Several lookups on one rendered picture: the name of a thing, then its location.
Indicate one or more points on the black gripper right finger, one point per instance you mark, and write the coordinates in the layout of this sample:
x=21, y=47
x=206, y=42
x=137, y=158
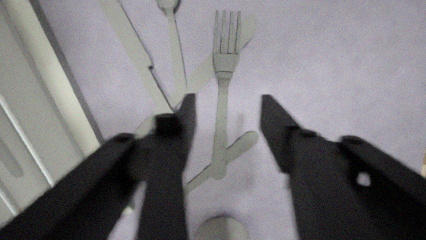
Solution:
x=319, y=178

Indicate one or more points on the white cutlery tray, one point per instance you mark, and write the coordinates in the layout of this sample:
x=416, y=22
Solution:
x=37, y=149

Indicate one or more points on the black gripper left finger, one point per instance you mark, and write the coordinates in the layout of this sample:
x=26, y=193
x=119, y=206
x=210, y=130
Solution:
x=93, y=201

